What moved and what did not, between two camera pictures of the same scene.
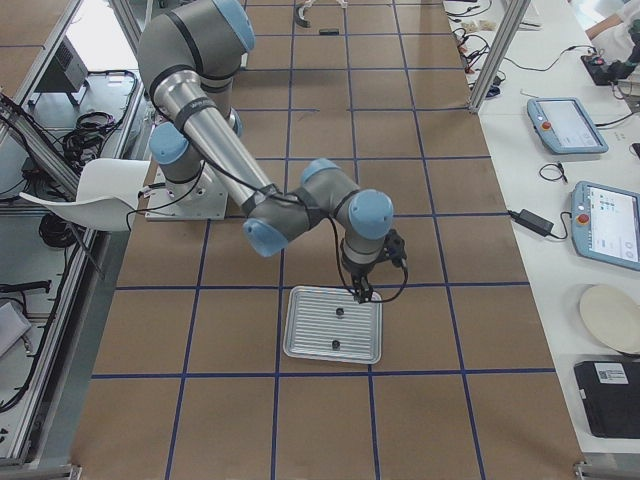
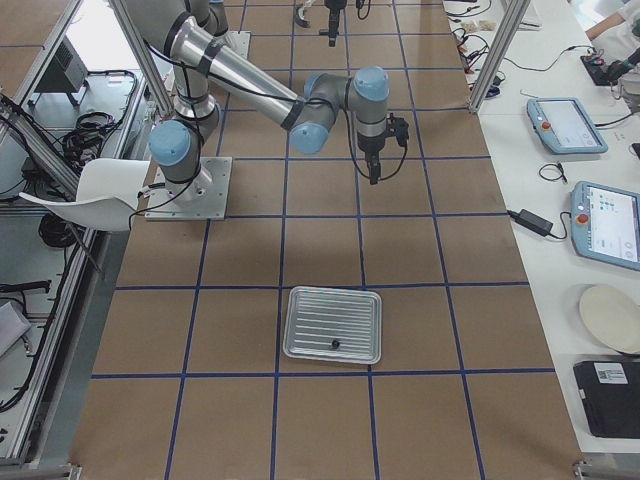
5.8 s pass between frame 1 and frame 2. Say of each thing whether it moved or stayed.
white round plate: stayed
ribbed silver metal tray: stayed
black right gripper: moved
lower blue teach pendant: stayed
